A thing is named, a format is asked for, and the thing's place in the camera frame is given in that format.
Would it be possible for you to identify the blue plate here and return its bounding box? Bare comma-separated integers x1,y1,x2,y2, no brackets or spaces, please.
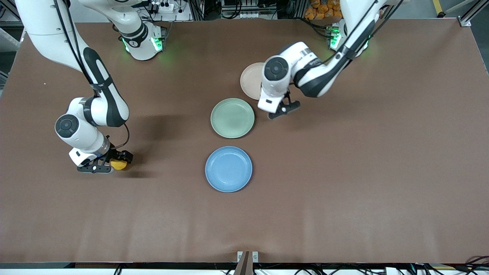
205,146,253,193

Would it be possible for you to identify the light green plate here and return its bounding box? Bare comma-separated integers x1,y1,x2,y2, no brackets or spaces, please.
210,98,255,139

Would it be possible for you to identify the beige pink plate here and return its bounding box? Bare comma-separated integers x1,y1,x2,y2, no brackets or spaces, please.
240,62,266,101

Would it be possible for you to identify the white power strip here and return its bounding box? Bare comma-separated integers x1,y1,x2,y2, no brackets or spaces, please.
150,0,177,13

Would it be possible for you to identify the black electronic equipment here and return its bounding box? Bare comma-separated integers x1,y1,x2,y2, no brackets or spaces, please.
220,0,279,20

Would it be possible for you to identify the brown table cover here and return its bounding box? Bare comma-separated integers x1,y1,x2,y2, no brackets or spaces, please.
0,17,489,264

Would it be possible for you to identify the bag of orange fruits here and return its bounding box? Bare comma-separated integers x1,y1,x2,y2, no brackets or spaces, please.
304,0,346,21

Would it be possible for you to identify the right dark camera mount plate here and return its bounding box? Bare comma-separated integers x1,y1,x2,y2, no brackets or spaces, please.
76,162,115,175

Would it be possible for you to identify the dark camera mount plate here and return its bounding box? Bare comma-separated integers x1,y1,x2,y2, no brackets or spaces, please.
267,91,301,120
76,162,115,175

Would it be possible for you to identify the white metal bracket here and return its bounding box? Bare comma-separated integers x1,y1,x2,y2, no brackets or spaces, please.
237,251,259,264

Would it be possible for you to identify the grey camera stand pole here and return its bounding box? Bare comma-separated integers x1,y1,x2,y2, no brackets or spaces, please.
233,251,254,275

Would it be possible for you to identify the left dark camera mount plate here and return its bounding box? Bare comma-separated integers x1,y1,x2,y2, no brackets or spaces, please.
267,91,301,120

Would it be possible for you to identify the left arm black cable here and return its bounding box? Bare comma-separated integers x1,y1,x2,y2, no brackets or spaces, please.
321,0,406,68

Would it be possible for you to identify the aluminium frame rail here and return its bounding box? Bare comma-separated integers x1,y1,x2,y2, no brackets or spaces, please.
458,0,489,28

